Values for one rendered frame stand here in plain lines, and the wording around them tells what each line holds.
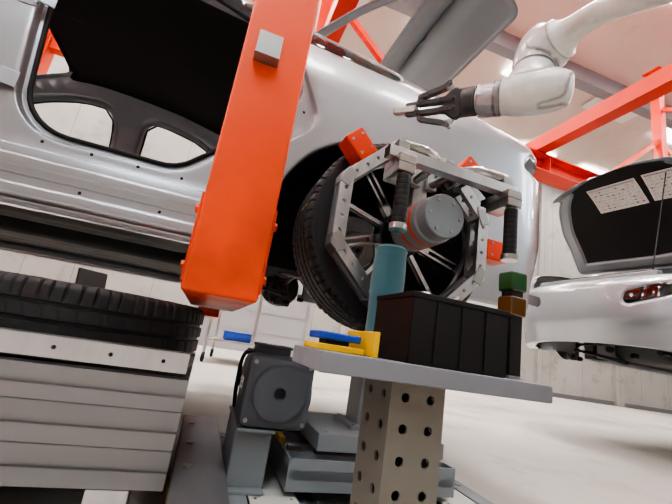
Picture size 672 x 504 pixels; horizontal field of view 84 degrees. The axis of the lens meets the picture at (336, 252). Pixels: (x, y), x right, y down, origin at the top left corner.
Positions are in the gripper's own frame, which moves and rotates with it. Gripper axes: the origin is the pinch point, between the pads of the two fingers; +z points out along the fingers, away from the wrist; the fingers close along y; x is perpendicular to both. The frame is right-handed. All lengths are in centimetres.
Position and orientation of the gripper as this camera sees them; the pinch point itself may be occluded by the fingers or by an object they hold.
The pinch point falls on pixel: (405, 110)
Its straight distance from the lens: 117.8
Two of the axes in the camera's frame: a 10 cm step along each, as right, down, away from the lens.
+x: -5.6, 0.0, -8.3
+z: -8.3, -0.8, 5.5
